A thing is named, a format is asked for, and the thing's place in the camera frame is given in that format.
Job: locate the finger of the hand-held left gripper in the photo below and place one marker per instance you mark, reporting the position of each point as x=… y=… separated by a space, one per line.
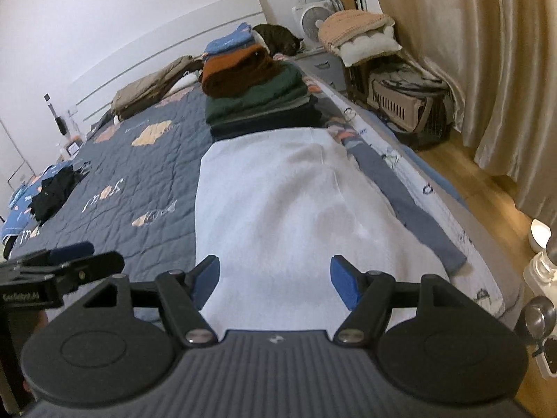
x=72 y=250
x=91 y=265

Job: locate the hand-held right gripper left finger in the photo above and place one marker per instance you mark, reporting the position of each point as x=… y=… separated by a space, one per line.
x=206 y=281

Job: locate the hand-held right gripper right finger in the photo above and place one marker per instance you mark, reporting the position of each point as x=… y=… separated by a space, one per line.
x=343 y=285

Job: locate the light grey hoodie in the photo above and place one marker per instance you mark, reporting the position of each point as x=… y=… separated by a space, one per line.
x=283 y=204

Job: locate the black clothes pile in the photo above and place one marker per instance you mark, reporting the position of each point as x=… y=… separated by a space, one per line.
x=52 y=196

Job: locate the stack of khaki folded clothes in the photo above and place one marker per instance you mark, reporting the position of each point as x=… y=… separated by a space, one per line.
x=148 y=87

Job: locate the stack of dark folded clothes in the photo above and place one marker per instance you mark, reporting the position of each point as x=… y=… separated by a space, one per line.
x=261 y=96

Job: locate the blue patterned pillow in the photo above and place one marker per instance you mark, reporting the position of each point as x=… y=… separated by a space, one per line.
x=17 y=220

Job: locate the small grey box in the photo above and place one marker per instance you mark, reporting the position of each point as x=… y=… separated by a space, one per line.
x=72 y=148

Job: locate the grey quilted bedspread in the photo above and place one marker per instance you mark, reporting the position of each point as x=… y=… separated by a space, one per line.
x=152 y=174

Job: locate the white wardrobe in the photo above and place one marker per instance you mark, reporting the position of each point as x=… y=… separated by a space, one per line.
x=11 y=152

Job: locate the white printed mattress cover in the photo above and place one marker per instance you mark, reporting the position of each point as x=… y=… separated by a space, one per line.
x=435 y=209

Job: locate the black hairbrush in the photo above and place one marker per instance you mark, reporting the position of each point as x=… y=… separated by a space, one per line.
x=61 y=124

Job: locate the blue bed sheet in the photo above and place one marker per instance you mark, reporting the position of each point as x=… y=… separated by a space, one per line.
x=439 y=178

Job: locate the striped patterned cloth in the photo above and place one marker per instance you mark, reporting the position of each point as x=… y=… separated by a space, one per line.
x=343 y=133

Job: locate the beige pet carrier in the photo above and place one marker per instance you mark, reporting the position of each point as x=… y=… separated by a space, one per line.
x=396 y=100
x=435 y=128

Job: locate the white pet water dispenser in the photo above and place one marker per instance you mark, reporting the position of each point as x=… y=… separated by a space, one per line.
x=539 y=272

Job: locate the metal pot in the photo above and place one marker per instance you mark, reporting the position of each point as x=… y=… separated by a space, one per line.
x=539 y=315

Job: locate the white folded garment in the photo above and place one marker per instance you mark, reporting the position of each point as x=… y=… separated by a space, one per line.
x=182 y=82

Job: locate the white bowl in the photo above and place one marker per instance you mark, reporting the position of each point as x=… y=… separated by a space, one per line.
x=541 y=235

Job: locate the white feeding stand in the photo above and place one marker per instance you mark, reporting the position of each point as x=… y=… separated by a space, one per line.
x=549 y=357

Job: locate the grey nightstand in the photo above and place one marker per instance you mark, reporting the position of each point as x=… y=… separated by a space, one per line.
x=322 y=67

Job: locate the white headboard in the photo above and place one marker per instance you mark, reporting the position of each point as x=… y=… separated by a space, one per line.
x=174 y=26

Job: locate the tabby cat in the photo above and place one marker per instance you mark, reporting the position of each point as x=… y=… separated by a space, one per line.
x=278 y=37

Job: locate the peach knitted cloth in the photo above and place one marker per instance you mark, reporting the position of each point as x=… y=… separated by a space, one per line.
x=348 y=24

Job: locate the white fan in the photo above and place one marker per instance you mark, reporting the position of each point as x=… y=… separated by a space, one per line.
x=315 y=19

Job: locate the beige curtain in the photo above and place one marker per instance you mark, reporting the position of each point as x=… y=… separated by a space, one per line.
x=478 y=52

